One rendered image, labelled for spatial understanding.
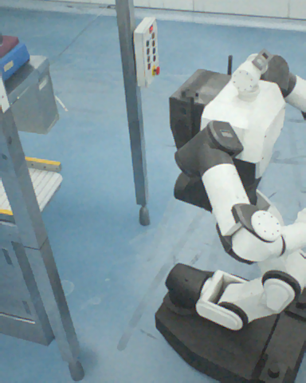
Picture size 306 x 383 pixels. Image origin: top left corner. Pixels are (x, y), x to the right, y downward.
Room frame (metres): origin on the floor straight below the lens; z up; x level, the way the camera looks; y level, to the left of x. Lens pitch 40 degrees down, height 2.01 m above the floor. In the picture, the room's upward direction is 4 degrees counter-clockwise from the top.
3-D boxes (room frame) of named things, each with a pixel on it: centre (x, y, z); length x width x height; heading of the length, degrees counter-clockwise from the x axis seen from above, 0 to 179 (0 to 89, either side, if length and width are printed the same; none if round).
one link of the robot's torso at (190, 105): (1.23, -0.24, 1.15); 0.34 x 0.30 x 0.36; 147
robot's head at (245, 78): (1.19, -0.29, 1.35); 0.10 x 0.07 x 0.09; 147
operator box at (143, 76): (2.01, -0.01, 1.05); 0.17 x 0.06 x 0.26; 160
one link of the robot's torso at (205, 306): (1.21, -0.28, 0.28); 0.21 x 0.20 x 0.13; 57
